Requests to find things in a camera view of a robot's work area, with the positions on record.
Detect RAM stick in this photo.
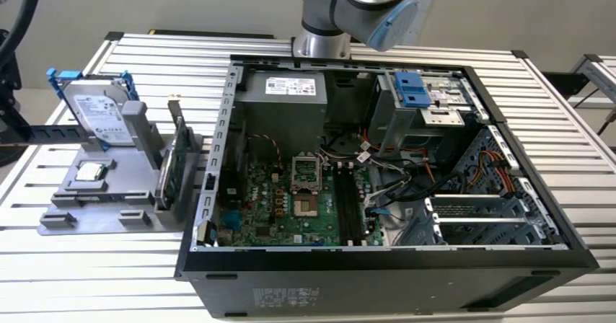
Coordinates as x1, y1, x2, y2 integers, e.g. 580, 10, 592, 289
26, 123, 98, 146
54, 191, 149, 203

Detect black RAM slot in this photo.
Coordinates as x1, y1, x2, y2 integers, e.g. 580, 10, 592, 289
340, 162, 358, 247
346, 162, 364, 247
334, 162, 353, 247

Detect hard disk in blue carrier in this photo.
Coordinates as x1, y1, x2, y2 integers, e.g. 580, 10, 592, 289
47, 68, 141, 149

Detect silver CPU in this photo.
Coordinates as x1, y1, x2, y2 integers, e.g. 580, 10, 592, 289
76, 163, 109, 182

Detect grey parts rack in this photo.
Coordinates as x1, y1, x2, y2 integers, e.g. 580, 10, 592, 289
36, 101, 213, 237

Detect green graphics card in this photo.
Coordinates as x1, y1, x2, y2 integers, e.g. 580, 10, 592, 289
154, 101, 197, 211

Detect grey power supply unit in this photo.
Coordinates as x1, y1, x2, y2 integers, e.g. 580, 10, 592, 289
234, 71, 329, 158

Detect green Dell motherboard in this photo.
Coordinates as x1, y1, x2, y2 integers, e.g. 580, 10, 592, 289
215, 135, 386, 247

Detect metal socket cover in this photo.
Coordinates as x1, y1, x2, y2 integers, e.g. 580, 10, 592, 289
292, 153, 324, 194

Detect CPU socket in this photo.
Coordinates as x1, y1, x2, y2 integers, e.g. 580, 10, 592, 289
294, 197, 322, 218

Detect blue plastic drive latch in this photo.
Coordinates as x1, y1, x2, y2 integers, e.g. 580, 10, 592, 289
392, 71, 431, 108

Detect silver optical drive bay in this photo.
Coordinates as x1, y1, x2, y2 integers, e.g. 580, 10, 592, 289
368, 68, 491, 160

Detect black open PC case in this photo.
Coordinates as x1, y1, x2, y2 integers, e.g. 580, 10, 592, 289
174, 54, 600, 319

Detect silver perforated disk bay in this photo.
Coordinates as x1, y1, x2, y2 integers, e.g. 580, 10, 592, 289
394, 193, 567, 247

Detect black block beside table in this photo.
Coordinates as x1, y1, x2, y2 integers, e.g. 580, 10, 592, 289
543, 71, 591, 97

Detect metal slat side table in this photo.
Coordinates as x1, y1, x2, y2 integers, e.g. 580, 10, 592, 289
570, 53, 616, 107

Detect multicolour fan wire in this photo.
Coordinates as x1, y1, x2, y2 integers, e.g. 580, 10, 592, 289
246, 133, 286, 169

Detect grey wire bundle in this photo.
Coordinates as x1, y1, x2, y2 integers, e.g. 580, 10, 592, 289
318, 141, 374, 166

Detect thick black wire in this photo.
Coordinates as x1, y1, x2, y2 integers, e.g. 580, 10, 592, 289
380, 156, 467, 208

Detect orange and red power wires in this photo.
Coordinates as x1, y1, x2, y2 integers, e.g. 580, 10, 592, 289
463, 149, 517, 198

